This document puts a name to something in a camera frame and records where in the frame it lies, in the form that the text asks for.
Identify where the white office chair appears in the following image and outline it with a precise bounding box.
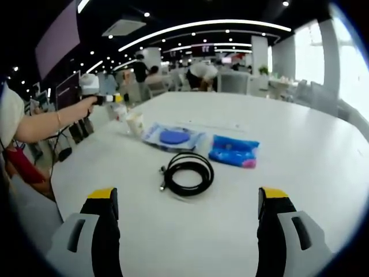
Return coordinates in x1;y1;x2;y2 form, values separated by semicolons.
217;72;252;95

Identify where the grey chair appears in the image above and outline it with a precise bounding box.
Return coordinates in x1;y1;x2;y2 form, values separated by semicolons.
7;175;65;255

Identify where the blue tissue pack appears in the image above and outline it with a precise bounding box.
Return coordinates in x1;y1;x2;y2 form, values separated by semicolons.
208;133;261;170

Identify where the clear bottle with red label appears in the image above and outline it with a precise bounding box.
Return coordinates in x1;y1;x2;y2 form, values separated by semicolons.
110;102;129;123

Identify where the black rounded object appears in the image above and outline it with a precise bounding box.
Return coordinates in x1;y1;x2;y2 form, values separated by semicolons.
58;147;73;162

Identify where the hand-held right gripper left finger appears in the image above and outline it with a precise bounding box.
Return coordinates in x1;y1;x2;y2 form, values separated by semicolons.
45;186;122;277

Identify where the ceiling air conditioner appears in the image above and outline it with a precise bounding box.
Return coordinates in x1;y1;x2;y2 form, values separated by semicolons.
101;15;148;39

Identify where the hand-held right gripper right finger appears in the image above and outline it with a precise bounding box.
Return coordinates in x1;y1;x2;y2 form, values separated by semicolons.
255;186;336;277

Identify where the white paper cup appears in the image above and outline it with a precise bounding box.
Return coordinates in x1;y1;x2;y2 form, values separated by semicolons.
125;111;145;137

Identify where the person's white shirt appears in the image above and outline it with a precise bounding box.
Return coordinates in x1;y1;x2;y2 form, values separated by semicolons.
0;85;25;148

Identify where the curved ceiling light strip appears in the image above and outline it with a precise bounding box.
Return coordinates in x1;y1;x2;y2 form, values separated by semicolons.
118;19;292;53

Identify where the clear packet with blue disc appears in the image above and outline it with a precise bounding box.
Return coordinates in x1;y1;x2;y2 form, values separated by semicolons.
142;121;206;152

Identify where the person's left hand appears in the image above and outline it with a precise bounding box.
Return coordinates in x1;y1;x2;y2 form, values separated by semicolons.
74;96;99;119

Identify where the white table cable cover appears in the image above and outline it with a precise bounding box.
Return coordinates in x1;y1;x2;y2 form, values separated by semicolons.
175;121;249;133

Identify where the white round table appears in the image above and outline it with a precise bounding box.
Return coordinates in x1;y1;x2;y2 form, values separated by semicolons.
50;91;369;277

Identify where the red cloth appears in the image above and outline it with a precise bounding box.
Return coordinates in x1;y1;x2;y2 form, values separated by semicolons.
6;147;46;186

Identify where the large hanging screen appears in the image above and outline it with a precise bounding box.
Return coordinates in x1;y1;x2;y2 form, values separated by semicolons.
34;0;82;82

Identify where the computer monitor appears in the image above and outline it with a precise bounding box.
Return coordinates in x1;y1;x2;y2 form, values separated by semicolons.
55;72;81;112

